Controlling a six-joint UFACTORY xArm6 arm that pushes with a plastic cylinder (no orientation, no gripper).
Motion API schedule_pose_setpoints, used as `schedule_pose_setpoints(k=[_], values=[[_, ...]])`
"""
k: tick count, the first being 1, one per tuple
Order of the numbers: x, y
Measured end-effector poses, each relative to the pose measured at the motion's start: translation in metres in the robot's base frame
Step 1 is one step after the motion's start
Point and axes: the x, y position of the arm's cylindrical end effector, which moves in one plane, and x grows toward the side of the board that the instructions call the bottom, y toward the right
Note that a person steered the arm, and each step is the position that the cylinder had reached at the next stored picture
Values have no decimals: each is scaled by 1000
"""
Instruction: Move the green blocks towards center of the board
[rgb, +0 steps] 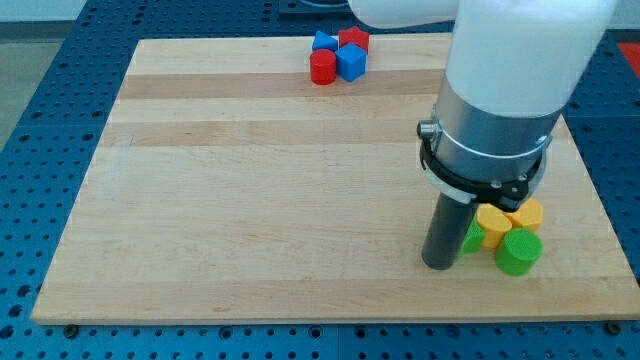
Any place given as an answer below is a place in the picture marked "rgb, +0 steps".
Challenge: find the red star block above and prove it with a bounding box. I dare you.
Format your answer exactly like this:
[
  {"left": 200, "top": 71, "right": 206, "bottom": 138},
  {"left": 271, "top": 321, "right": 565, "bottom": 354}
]
[{"left": 338, "top": 26, "right": 370, "bottom": 53}]

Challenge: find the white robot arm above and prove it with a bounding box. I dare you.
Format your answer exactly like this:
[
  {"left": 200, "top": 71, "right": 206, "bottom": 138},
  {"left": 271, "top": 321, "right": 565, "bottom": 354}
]
[{"left": 349, "top": 0, "right": 616, "bottom": 212}]

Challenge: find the green cylinder block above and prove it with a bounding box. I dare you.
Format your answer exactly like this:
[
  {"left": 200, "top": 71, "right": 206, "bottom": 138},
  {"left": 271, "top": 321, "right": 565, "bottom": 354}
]
[{"left": 495, "top": 228, "right": 544, "bottom": 276}]

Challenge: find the green block behind tool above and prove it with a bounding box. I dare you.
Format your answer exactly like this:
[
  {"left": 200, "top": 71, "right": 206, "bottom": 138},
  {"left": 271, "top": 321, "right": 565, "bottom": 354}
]
[{"left": 461, "top": 218, "right": 486, "bottom": 255}]

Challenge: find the blue triangle block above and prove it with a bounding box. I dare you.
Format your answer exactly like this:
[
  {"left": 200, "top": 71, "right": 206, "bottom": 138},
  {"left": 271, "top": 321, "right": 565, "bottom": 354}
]
[{"left": 312, "top": 31, "right": 339, "bottom": 51}]

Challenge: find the yellow cylinder block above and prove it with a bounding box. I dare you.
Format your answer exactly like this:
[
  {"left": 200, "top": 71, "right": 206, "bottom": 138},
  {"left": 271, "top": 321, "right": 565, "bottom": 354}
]
[{"left": 475, "top": 204, "right": 513, "bottom": 249}]

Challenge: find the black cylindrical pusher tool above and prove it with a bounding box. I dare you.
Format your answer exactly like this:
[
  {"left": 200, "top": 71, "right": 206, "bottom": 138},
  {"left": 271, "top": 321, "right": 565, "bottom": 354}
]
[{"left": 421, "top": 194, "right": 477, "bottom": 270}]

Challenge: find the wooden board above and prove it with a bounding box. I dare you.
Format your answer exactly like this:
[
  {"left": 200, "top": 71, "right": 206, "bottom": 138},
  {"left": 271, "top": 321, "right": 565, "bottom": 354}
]
[{"left": 31, "top": 34, "right": 639, "bottom": 325}]

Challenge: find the blue cube block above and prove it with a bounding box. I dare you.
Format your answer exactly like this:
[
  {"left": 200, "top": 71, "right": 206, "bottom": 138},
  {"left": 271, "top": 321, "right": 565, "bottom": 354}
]
[{"left": 335, "top": 43, "right": 367, "bottom": 82}]

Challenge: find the red cylinder block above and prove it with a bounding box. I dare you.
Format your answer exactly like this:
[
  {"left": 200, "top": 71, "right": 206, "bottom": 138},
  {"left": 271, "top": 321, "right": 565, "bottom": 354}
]
[{"left": 309, "top": 49, "right": 337, "bottom": 85}]

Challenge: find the yellow block at back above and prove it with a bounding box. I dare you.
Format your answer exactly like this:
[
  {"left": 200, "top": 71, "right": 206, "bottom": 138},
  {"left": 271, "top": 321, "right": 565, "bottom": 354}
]
[{"left": 504, "top": 198, "right": 544, "bottom": 232}]

